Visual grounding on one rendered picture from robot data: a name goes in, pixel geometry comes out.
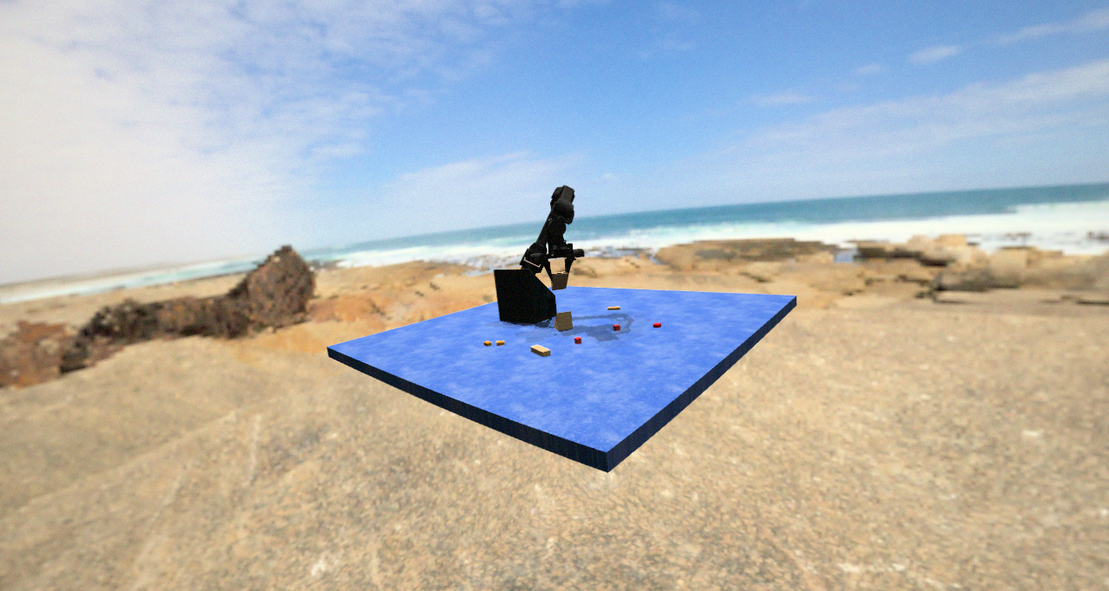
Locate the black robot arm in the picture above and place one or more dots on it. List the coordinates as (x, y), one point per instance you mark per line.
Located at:
(562, 211)

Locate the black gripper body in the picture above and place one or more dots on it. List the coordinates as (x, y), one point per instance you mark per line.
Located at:
(539, 257)

